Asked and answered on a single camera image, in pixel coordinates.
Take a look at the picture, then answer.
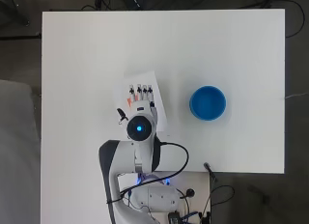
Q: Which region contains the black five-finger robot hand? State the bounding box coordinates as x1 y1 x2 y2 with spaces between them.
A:
116 83 159 131

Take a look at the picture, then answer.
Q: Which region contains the stack of books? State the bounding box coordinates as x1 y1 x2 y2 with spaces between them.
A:
114 70 169 133

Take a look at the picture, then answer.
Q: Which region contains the blue round tub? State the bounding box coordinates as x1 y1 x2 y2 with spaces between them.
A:
188 85 227 122

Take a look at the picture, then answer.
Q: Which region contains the short black rod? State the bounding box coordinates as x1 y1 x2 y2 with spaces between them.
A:
203 162 218 183

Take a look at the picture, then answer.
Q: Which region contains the black tripod leg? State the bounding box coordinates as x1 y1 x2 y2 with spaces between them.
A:
0 0 32 27

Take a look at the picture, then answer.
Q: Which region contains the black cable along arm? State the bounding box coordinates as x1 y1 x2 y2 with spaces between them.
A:
107 140 190 206

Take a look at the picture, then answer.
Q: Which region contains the black looped floor cable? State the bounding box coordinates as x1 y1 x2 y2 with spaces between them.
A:
200 184 236 224

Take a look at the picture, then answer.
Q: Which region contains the thin white cable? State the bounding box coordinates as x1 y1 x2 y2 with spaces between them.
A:
284 91 309 100

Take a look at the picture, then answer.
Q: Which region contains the long black floor cable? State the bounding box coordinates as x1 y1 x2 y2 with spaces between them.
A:
284 0 306 39

